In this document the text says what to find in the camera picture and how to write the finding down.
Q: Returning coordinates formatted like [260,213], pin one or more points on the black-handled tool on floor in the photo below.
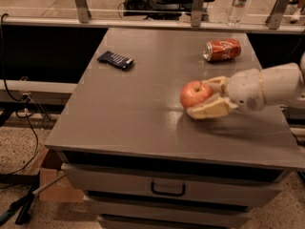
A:
[15,206]

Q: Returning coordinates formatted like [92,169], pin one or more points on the blue rxbar blueberry bar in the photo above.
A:
[116,60]

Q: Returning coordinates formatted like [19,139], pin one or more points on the black drawer handle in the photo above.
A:
[168,190]

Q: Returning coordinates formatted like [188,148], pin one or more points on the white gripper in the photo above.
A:
[244,88]

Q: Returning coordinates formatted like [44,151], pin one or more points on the black office chair base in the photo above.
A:
[158,9]

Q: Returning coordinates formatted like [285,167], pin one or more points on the red coca-cola can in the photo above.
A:
[222,49]

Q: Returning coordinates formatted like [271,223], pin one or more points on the cardboard box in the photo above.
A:
[61,190]

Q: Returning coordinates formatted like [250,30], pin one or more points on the metal railing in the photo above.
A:
[109,13]

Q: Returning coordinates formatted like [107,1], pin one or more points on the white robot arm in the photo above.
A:
[282,85]

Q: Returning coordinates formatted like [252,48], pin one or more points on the clear plastic water bottle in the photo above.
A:
[236,11]

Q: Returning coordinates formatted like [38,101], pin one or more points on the red apple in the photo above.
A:
[194,93]

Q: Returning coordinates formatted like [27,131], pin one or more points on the grey drawer cabinet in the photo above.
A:
[177,142]

